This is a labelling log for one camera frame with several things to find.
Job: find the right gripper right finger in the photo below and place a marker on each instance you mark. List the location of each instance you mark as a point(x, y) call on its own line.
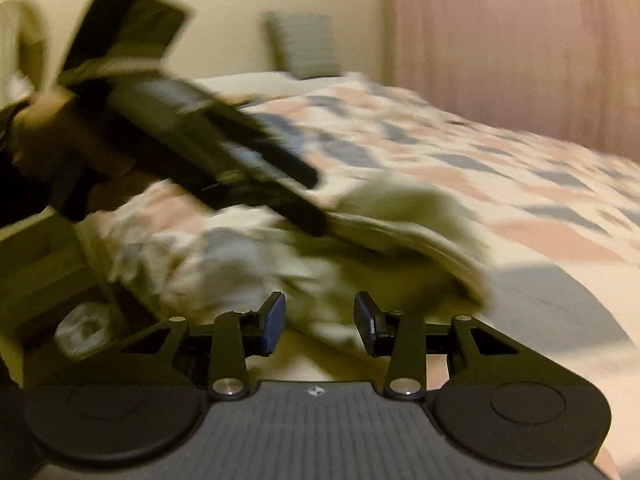
point(400, 336)

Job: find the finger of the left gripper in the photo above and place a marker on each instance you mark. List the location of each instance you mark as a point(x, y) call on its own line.
point(272, 194)

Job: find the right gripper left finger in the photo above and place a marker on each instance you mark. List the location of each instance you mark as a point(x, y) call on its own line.
point(236, 336)

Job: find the light green garment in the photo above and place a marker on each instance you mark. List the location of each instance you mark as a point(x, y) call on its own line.
point(409, 245)

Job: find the person left hand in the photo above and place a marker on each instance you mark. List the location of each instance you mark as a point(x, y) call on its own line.
point(78, 173)

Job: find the white pillow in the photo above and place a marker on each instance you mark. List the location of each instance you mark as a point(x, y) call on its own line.
point(250, 87)

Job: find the grey square pillow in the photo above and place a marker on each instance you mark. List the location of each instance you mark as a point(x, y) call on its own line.
point(302, 44)

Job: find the patchwork checkered quilt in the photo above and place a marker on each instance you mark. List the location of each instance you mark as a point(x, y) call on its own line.
point(544, 235)

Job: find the pink curtain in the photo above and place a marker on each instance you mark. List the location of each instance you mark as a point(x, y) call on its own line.
point(568, 69)

